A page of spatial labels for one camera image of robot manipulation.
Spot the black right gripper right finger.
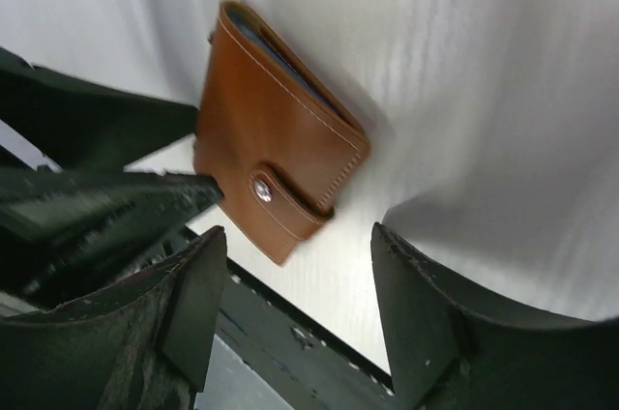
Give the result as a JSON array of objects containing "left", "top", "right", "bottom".
[{"left": 370, "top": 223, "right": 618, "bottom": 409}]

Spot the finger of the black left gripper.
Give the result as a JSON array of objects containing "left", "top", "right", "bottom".
[
  {"left": 1, "top": 167, "right": 223, "bottom": 294},
  {"left": 1, "top": 48, "right": 197, "bottom": 171}
]

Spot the brown leather card holder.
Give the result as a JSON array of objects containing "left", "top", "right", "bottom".
[{"left": 193, "top": 0, "right": 370, "bottom": 265}]

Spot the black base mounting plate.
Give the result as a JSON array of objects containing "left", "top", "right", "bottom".
[{"left": 216, "top": 259, "right": 397, "bottom": 409}]

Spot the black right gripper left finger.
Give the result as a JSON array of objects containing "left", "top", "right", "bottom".
[{"left": 1, "top": 226, "right": 226, "bottom": 409}]

